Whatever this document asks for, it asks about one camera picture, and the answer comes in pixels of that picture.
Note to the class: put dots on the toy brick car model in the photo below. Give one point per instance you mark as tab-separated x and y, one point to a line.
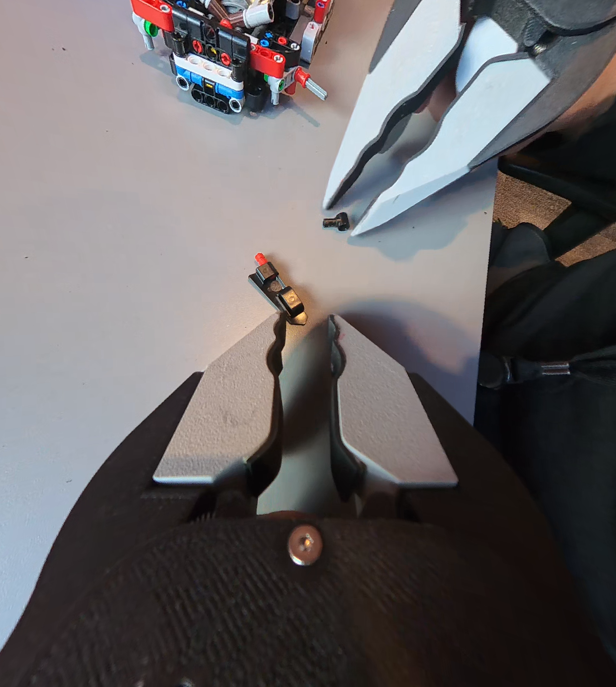
217	53

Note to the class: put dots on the black office chair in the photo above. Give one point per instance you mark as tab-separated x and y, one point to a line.
581	188

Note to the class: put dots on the grey desk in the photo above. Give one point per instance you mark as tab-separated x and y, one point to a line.
125	268

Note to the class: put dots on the person's right hand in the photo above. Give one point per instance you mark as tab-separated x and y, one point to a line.
608	91

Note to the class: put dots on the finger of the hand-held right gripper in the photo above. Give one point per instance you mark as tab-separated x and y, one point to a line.
415	53
490	107

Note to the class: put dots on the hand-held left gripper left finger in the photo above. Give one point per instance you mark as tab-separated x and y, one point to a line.
222	413

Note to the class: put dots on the small black pin connector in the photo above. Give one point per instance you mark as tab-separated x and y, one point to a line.
340	221

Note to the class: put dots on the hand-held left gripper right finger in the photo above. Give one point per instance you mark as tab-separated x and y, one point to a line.
388	418

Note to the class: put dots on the small red pin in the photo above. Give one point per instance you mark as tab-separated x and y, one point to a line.
260	258

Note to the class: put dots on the black hinged brick piece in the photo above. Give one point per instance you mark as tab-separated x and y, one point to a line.
292	306

